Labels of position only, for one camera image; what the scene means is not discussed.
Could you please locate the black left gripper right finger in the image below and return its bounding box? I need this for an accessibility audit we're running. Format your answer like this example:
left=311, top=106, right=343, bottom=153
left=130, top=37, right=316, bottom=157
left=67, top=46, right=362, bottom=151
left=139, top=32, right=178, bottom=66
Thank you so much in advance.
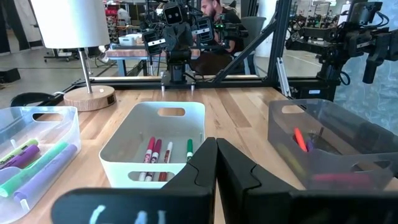
left=216, top=138, right=398, bottom=224

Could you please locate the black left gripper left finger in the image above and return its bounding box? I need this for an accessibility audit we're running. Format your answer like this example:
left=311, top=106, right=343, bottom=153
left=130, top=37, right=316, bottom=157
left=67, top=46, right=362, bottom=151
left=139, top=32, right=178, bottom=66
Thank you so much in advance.
left=50, top=136, right=218, bottom=224

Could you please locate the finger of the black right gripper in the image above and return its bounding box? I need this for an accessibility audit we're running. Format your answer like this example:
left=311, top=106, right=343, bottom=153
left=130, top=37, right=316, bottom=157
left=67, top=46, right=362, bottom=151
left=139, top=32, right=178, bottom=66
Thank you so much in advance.
left=191, top=17, right=215, bottom=44
left=142, top=30, right=167, bottom=57

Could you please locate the yellow highlighter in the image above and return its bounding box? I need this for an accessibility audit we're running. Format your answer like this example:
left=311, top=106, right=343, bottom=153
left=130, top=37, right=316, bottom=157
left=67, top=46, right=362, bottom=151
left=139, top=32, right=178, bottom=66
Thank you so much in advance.
left=278, top=142, right=307, bottom=178

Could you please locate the brown thin marker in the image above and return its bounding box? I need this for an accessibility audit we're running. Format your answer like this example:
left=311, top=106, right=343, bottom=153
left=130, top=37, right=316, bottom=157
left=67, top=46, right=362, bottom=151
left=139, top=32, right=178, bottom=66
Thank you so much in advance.
left=158, top=141, right=174, bottom=182

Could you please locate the maroon thin marker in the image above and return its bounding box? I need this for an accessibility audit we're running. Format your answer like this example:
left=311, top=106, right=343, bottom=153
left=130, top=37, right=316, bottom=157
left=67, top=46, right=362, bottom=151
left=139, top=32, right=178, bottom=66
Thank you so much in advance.
left=145, top=138, right=163, bottom=182

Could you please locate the green thin marker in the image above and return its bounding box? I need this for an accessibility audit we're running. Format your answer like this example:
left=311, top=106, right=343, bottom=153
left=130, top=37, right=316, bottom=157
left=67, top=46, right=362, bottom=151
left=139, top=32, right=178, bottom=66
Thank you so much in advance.
left=186, top=138, right=195, bottom=163

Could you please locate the red thin marker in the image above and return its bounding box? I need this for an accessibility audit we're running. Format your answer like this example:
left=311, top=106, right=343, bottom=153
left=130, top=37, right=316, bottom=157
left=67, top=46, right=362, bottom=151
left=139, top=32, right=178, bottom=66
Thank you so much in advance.
left=137, top=136, right=156, bottom=182

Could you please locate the orange highlighter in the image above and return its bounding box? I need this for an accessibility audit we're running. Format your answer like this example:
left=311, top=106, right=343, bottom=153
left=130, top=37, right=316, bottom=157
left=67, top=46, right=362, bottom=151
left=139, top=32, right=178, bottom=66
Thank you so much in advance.
left=293, top=127, right=309, bottom=153

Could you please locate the pink highlighter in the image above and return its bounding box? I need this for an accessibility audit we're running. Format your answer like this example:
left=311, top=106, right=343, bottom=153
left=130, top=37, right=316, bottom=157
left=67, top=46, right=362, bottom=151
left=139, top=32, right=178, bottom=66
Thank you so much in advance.
left=312, top=172, right=373, bottom=188

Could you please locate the light green highlighter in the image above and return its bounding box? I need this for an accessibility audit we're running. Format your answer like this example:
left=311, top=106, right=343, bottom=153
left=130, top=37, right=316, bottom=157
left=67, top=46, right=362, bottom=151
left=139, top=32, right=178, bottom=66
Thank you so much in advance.
left=0, top=138, right=40, bottom=164

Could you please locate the white box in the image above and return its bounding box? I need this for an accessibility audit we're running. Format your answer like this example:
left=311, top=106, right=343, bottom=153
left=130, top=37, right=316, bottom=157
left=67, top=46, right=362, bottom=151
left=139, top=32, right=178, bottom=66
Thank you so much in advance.
left=118, top=34, right=143, bottom=47

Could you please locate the person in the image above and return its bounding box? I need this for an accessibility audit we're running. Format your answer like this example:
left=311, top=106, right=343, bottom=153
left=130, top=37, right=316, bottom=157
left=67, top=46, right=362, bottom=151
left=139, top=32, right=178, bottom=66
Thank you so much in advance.
left=191, top=0, right=249, bottom=76

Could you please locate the grey chair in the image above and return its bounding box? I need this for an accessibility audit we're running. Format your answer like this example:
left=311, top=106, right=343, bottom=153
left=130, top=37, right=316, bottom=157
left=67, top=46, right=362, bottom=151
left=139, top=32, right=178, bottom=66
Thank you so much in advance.
left=233, top=16, right=267, bottom=76

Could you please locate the white plastic bin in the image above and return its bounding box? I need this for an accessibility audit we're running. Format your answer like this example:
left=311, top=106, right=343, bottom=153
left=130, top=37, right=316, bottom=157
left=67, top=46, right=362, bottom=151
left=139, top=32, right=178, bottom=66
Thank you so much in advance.
left=99, top=101, right=206, bottom=190

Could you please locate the white lamp with wooden base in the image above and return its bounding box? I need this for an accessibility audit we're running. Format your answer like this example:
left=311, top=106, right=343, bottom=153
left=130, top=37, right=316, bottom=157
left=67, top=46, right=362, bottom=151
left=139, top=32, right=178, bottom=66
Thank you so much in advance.
left=29, top=0, right=116, bottom=112

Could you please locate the smoky dark plastic bin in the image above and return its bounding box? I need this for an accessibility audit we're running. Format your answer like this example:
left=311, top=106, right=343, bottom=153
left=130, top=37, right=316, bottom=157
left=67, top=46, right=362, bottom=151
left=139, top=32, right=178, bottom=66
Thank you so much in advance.
left=267, top=98, right=398, bottom=191

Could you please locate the clear plastic bin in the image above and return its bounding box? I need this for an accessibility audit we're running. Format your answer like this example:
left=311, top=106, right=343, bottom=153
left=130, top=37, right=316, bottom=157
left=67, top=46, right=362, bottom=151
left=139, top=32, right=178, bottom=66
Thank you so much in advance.
left=0, top=105, right=82, bottom=224

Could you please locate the lavender highlighter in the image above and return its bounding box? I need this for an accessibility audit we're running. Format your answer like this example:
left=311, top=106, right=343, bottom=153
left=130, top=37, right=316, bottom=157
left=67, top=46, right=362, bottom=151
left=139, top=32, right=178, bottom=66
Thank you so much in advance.
left=12, top=143, right=78, bottom=203

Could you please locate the black floor box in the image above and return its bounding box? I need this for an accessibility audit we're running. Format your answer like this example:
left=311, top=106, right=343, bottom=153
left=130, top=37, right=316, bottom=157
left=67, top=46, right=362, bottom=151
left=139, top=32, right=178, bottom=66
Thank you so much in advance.
left=0, top=67, right=22, bottom=84

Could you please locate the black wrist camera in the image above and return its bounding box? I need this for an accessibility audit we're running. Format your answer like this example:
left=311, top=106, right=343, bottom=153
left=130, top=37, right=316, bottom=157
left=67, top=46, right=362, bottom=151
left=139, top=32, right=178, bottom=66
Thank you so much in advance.
left=162, top=1, right=185, bottom=26

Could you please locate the black aluminium table frame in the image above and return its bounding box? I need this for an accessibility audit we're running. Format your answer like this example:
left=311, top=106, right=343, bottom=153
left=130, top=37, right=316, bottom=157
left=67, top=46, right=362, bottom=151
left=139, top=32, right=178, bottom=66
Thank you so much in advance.
left=9, top=0, right=341, bottom=108

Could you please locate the silver bracket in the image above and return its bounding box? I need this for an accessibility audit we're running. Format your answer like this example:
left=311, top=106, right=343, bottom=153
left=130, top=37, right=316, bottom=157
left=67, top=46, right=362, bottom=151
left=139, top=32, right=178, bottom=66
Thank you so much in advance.
left=275, top=57, right=292, bottom=98

